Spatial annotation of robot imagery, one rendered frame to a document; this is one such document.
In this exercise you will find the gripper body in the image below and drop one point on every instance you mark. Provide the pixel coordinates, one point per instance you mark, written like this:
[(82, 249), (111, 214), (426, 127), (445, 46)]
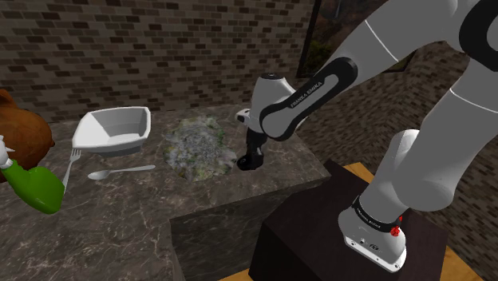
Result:
[(253, 149)]

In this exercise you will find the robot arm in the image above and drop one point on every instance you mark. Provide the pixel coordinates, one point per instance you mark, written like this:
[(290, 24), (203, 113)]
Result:
[(428, 155)]

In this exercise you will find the grey-green speckled round plate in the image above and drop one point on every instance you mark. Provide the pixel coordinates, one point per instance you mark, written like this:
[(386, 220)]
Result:
[(198, 149)]

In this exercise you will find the dark robot stand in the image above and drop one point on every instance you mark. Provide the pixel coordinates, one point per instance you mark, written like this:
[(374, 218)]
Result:
[(311, 233)]

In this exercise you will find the dark-framed window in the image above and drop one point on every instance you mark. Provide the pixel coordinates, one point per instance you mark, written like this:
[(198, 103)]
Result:
[(323, 35)]

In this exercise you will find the white square bowl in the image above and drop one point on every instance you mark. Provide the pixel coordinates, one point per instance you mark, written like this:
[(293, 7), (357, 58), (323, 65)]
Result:
[(113, 130)]

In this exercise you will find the silver spoon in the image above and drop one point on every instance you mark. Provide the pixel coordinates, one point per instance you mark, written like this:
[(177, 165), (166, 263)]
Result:
[(113, 171)]

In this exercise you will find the silver fork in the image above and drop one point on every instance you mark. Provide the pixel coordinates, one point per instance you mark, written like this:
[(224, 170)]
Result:
[(71, 163)]

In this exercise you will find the brown and green toy figure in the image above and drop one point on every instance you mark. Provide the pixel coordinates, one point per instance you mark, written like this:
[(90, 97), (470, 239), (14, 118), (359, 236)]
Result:
[(23, 155)]

